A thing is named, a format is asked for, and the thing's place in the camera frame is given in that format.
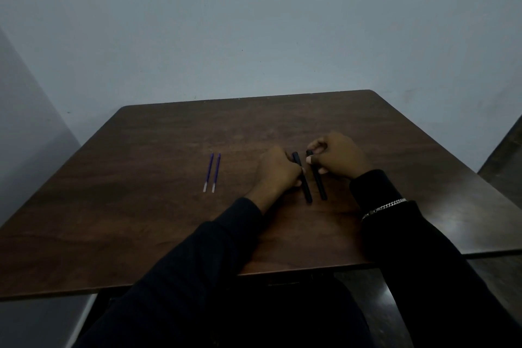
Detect person's left hand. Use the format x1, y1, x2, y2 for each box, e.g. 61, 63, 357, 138
254, 145, 305, 198

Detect person's right hand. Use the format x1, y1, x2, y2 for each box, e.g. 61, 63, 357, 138
306, 132, 374, 182

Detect black pen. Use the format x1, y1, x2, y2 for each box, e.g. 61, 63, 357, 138
306, 150, 328, 201
291, 151, 313, 204

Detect person's right forearm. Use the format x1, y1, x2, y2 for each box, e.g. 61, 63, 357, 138
349, 169, 522, 348

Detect person's left forearm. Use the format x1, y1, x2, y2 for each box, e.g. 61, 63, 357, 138
73, 185, 286, 348

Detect purple pen refill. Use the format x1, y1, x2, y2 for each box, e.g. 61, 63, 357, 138
203, 152, 214, 193
211, 153, 222, 194

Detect person's legs in dark trousers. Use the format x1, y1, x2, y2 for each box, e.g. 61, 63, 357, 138
192, 270, 374, 348

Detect silver chain bracelet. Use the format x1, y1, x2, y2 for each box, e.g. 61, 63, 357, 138
361, 198, 408, 222

